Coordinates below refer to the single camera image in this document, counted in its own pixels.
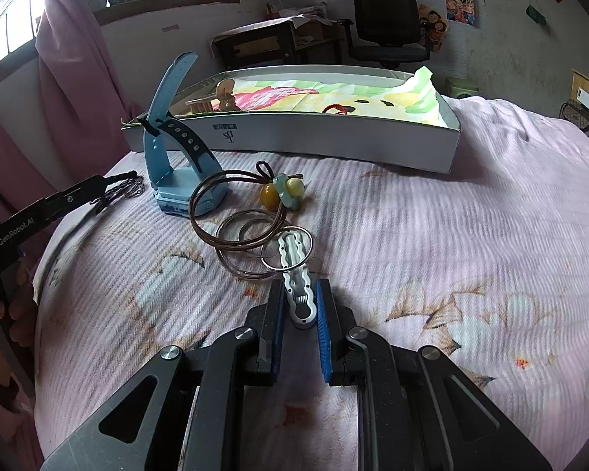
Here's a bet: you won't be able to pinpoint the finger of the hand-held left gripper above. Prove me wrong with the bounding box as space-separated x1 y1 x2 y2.
42 170 141 221

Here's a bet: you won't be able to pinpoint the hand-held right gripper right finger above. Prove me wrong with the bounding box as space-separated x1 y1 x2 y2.
315 279 553 471

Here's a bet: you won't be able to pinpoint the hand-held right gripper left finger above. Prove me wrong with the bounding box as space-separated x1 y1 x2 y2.
39 279 288 471

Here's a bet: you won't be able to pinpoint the black braided keychain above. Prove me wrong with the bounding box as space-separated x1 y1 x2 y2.
91 171 146 213

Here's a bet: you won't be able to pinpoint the grey metal clip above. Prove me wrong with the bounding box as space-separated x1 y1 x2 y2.
277 228 318 329

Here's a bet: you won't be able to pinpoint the large silver metal ring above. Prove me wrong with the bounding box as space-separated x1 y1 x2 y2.
215 209 286 281

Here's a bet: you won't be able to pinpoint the medium silver metal ring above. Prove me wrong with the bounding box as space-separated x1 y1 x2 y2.
260 226 317 272

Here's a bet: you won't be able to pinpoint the blue smartwatch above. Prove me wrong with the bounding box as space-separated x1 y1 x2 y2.
141 51 227 219

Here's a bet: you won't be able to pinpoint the small silver metal ring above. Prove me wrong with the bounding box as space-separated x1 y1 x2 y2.
239 218 278 256

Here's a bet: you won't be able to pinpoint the brown cord with yellow beads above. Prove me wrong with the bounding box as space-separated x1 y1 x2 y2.
190 159 307 248

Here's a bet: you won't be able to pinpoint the white shallow cardboard box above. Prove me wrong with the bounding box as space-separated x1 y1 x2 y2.
121 65 463 175

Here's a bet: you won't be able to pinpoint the person's left hand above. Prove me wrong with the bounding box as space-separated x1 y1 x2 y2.
0 260 40 354

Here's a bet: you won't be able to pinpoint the pink curtain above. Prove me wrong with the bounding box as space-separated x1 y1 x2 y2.
0 0 145 471

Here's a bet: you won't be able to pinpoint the pink bed blanket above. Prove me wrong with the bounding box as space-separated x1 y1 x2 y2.
32 93 589 471

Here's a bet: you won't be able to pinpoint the beige hair claw clip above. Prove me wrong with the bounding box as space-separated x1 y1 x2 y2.
185 80 240 115

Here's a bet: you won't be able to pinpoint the dark wooden desk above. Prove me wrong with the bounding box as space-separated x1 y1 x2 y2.
210 15 355 72

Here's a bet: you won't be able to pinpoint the papers on desk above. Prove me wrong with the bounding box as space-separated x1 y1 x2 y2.
266 4 335 27

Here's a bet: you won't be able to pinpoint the green plastic stool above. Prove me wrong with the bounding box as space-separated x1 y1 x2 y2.
443 77 480 100

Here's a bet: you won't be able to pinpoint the black office chair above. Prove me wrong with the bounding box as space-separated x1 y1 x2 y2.
344 0 436 70

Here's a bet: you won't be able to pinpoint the orange cartoon wall poster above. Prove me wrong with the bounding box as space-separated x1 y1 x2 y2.
416 4 451 54

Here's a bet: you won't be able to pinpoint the black wire basket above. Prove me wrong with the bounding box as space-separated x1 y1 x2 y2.
558 99 589 141

